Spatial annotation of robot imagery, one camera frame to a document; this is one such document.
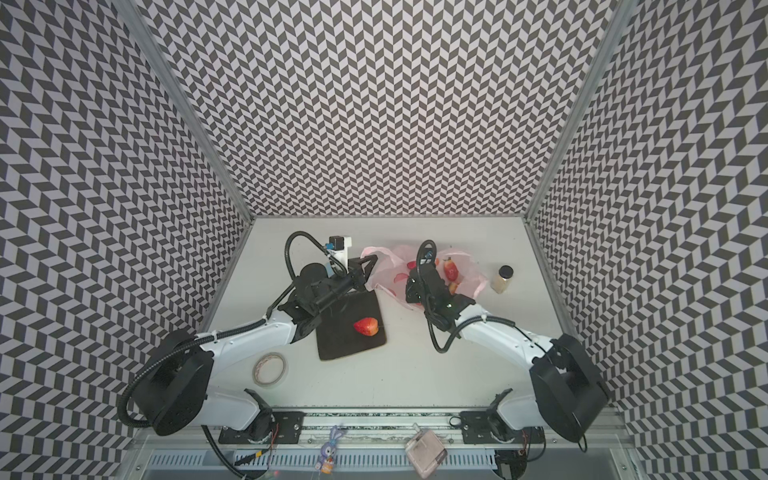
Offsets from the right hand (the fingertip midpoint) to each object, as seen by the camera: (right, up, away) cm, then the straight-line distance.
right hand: (415, 286), depth 86 cm
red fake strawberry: (-14, -11, -1) cm, 18 cm away
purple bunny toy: (-21, -35, -18) cm, 45 cm away
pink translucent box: (+1, -34, -20) cm, 40 cm away
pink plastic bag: (-6, +6, -7) cm, 12 cm away
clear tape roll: (-40, -22, -5) cm, 46 cm away
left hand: (-10, +8, -8) cm, 15 cm away
